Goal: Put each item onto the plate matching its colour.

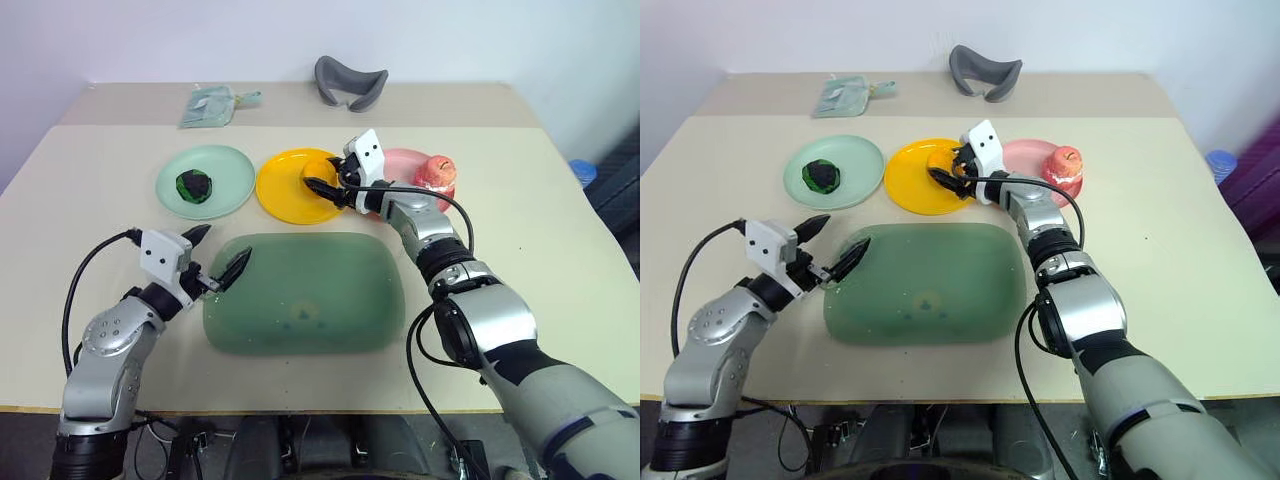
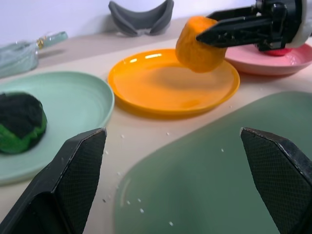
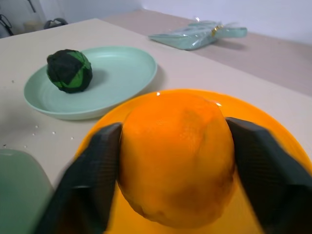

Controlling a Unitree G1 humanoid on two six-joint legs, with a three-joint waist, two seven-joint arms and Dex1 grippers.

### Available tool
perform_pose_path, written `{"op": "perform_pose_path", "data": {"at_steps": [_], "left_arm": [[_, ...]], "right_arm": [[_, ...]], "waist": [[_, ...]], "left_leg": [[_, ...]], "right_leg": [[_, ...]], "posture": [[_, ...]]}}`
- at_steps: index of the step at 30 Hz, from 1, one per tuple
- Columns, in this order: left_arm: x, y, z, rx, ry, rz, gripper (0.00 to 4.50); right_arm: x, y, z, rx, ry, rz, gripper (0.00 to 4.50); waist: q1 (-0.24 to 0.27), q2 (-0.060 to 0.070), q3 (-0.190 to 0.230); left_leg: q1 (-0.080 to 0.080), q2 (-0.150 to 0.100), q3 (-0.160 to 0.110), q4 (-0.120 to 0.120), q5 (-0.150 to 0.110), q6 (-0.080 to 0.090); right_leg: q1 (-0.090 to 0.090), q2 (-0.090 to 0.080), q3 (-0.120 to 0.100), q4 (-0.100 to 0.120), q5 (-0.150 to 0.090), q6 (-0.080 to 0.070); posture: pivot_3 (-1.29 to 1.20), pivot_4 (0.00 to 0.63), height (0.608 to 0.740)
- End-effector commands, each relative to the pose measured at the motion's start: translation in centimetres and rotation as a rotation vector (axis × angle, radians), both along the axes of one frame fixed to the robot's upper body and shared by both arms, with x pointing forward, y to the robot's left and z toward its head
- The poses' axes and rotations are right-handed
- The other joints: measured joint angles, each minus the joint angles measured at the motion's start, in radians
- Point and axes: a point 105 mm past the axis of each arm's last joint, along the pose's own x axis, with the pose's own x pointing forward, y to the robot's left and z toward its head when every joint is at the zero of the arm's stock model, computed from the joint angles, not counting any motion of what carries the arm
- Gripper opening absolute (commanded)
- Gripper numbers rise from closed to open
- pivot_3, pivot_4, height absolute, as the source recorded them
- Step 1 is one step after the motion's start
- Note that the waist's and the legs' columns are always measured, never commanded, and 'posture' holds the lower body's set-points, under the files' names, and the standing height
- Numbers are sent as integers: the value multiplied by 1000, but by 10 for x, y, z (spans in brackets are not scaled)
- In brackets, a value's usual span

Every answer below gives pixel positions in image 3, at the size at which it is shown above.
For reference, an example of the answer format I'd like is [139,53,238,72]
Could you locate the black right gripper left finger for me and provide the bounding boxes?
[34,122,123,234]

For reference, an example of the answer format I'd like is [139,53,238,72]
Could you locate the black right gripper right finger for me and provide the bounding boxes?
[225,117,312,234]

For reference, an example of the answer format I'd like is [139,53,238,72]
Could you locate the orange fruit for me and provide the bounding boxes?
[117,91,236,230]

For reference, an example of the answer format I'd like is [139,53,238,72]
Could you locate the orange plate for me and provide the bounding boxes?
[75,88,312,234]

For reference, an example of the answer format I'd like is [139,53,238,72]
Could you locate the dark green plate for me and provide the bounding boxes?
[0,148,55,234]

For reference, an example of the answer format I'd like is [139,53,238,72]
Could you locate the light green plate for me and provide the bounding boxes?
[23,46,158,121]

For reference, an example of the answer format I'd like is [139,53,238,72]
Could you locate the dark green ball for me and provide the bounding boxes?
[46,49,93,94]

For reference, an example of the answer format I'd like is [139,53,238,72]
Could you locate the clear plastic wrapped bag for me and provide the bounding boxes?
[148,17,248,51]

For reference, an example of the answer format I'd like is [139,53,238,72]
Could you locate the black cable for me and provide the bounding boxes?
[0,14,15,37]

